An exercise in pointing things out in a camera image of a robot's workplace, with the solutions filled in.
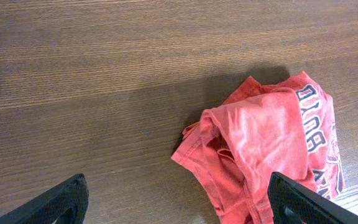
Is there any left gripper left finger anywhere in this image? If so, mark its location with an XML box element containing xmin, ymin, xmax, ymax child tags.
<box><xmin>0</xmin><ymin>174</ymin><xmax>89</xmax><ymax>224</ymax></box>

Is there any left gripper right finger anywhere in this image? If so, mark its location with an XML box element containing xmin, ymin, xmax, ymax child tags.
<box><xmin>268</xmin><ymin>172</ymin><xmax>358</xmax><ymax>224</ymax></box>

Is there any orange printed t-shirt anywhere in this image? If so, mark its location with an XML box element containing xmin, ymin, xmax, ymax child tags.
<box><xmin>172</xmin><ymin>73</ymin><xmax>344</xmax><ymax>223</ymax></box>

